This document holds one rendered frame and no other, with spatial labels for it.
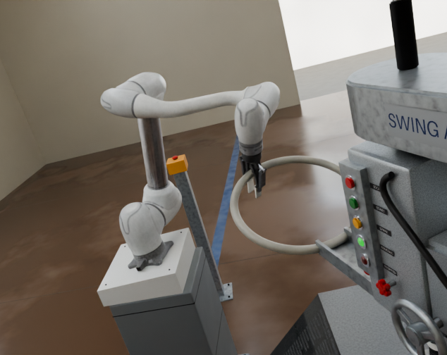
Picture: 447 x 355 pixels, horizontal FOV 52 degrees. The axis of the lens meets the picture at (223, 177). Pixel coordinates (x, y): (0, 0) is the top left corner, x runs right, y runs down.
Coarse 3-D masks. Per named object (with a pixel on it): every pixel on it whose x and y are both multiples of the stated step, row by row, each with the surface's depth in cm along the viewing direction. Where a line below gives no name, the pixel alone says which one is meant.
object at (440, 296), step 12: (384, 180) 90; (384, 192) 91; (396, 216) 90; (408, 228) 88; (420, 240) 88; (432, 240) 89; (444, 240) 88; (420, 252) 87; (432, 252) 88; (444, 252) 86; (432, 264) 85; (444, 264) 86; (432, 276) 91; (444, 276) 85; (432, 288) 92; (444, 288) 89; (432, 300) 94; (444, 300) 90; (432, 312) 96; (444, 312) 92; (444, 324) 93
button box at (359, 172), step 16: (352, 176) 100; (352, 192) 103; (368, 192) 99; (352, 208) 105; (368, 208) 100; (352, 224) 108; (368, 224) 101; (368, 240) 104; (368, 256) 107; (368, 272) 109
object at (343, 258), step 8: (352, 240) 150; (320, 248) 148; (328, 248) 144; (336, 248) 151; (344, 248) 149; (352, 248) 148; (328, 256) 145; (336, 256) 139; (344, 256) 145; (352, 256) 144; (336, 264) 141; (344, 264) 136; (352, 264) 134; (344, 272) 138; (352, 272) 133; (360, 272) 129; (360, 280) 130; (368, 280) 126; (368, 288) 127
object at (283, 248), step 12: (288, 156) 184; (300, 156) 183; (336, 168) 177; (240, 180) 177; (240, 216) 164; (240, 228) 160; (252, 240) 156; (264, 240) 154; (336, 240) 151; (288, 252) 150; (300, 252) 150; (312, 252) 150
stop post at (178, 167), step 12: (180, 156) 300; (168, 168) 294; (180, 168) 294; (180, 180) 299; (180, 192) 302; (192, 192) 308; (192, 204) 306; (192, 216) 309; (192, 228) 312; (204, 228) 320; (204, 240) 316; (204, 252) 319; (216, 276) 326; (216, 288) 330; (228, 288) 338; (228, 300) 326
